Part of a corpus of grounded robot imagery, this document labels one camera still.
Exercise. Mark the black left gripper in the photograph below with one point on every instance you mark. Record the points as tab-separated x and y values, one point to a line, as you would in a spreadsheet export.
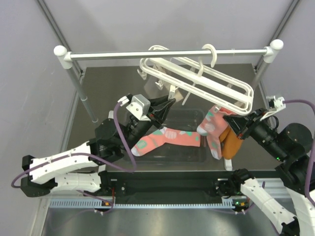
158	114

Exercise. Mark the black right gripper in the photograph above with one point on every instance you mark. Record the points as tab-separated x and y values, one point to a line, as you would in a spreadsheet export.
241	125

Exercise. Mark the orange beige sock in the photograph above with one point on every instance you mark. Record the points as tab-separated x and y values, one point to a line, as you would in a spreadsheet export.
230	143

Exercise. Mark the pink patterned sock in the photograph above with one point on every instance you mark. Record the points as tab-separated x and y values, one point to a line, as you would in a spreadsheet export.
212	126
163	136

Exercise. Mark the white plastic clip hanger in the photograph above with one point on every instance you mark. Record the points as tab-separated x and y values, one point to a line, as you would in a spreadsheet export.
207	83

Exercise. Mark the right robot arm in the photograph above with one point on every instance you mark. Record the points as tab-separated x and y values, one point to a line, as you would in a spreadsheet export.
290	147

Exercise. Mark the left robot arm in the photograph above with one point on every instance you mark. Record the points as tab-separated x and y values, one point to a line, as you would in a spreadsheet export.
114	138

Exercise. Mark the grey beige sock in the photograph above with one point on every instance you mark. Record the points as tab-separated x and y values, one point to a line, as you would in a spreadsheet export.
155	88

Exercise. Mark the clear plastic bin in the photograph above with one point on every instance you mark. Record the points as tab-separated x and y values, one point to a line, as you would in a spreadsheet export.
185	119

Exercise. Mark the silver clothes rack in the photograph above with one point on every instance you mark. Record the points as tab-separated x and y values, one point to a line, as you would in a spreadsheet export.
269	53

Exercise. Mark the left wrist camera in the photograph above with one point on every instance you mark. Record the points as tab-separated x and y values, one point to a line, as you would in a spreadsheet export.
139	107

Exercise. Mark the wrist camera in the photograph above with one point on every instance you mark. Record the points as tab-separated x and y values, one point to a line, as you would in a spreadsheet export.
139	107
275	105

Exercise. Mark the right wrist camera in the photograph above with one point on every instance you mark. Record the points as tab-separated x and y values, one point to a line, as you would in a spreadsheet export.
275	105

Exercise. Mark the grey cable duct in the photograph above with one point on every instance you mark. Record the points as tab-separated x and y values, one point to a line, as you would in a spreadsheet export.
90	203

